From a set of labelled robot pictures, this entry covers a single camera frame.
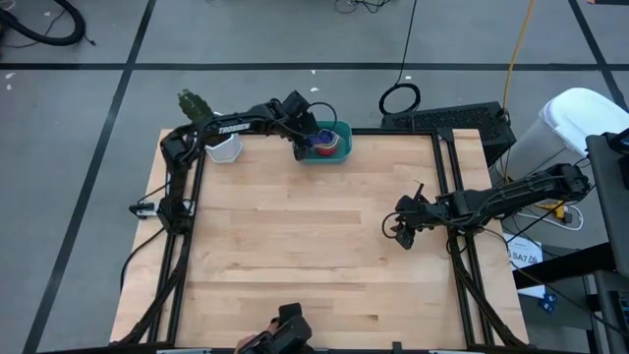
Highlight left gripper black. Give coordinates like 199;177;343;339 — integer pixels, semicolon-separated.
287;109;323;163

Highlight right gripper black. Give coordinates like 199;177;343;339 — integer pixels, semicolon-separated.
393;182;436;252

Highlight teal plastic basket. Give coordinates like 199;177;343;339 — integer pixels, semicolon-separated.
299;119;355;166

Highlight black perforated computer case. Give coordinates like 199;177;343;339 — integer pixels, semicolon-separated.
379;100;518;166

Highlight green cactus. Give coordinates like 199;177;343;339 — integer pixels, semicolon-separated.
177;88;215;125

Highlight white paper sign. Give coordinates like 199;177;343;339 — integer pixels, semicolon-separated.
502;231;544;272

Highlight yellow connector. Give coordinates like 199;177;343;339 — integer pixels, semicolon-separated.
540;200;570;221

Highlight small blue object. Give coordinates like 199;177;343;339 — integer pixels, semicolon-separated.
537;292;559;315

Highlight white trash bin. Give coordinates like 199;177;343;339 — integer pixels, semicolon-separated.
494;87;629;181

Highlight black handheld device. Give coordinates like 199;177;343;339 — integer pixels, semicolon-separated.
252;301;315;354

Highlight dark grey desk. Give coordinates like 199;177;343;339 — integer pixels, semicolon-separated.
586;129;629;279

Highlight person's hand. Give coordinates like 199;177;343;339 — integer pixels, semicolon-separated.
235;320;281;354

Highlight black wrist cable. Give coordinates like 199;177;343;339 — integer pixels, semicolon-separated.
306;101;341;135
381;210;401;240

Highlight black aluminium table frame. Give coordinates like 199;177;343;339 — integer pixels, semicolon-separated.
110;126;530;354

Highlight black hanging cable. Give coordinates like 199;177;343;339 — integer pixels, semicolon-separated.
377;0;423;117

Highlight black floor cable bundle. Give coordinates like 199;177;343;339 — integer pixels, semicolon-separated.
334;0;395;16

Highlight white cable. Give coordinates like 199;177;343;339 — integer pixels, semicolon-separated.
515;203;587;233

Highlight yellow hanging cable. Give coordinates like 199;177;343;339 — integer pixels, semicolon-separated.
501;0;538;112

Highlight silver mounting bracket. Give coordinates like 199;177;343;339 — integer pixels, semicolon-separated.
128;201;168;220

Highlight thick black hose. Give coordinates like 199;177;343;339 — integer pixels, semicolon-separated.
0;0;88;48

